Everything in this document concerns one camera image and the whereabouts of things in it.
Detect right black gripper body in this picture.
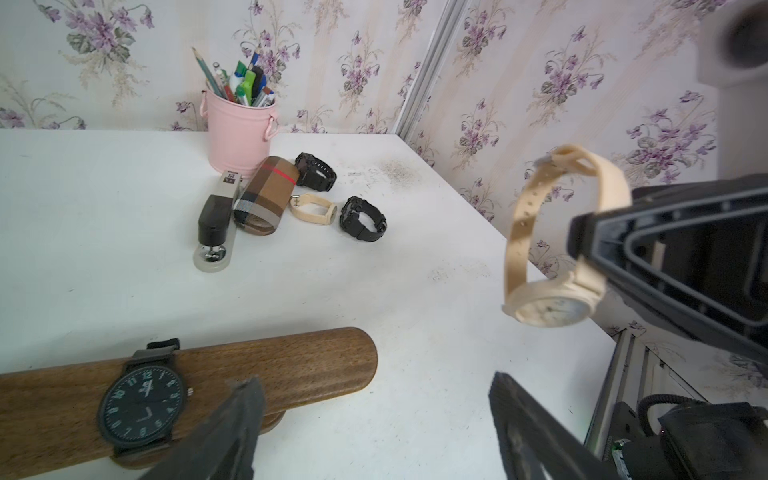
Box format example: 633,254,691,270
567,174,767,365

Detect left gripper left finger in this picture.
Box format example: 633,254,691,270
143,377,266,480

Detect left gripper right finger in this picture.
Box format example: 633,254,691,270
488,372,618,480

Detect black analog watch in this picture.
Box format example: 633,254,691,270
96,338,188,457

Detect beige watch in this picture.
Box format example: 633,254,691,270
288,193,338,226
501,143,633,329

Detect wooden watch stand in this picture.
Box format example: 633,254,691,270
1,327,378,479

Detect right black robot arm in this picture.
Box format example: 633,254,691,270
567,174,767,479

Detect black sport watch near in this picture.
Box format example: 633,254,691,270
339,196,388,242

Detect black sport watch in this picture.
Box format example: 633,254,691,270
339,196,388,242
294,152,337,192

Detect black sport watch far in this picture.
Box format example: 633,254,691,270
294,152,337,192

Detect black and beige stapler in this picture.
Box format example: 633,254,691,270
193,171,242,273

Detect pink pen bucket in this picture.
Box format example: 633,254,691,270
200,90,279,178

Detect pens in bucket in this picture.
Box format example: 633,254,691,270
192,48,277,108

